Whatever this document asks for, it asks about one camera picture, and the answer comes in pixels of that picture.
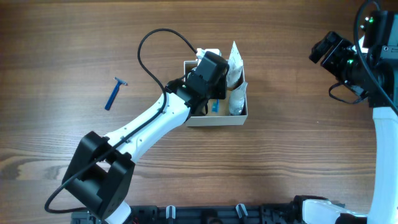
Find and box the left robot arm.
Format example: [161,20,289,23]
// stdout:
[62,52,229,223]

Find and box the blue disposable razor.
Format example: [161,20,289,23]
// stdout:
[104,77,128,111]

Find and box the blue white toothbrush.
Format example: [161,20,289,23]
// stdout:
[211,99,220,113]

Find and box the right black cable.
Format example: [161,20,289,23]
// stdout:
[328,0,398,116]

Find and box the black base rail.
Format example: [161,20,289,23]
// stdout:
[70,203,346,224]

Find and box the left black cable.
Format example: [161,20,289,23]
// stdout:
[44,28,198,214]

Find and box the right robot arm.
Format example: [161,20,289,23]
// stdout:
[299,11,397,223]

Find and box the black cable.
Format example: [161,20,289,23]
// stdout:
[328,0,398,116]
[44,28,198,214]

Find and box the white cardboard box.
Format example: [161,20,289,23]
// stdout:
[183,59,249,128]

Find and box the clear bottle green label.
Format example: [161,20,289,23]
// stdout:
[229,82,248,116]

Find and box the white cream tube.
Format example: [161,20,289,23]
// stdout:
[226,42,243,89]

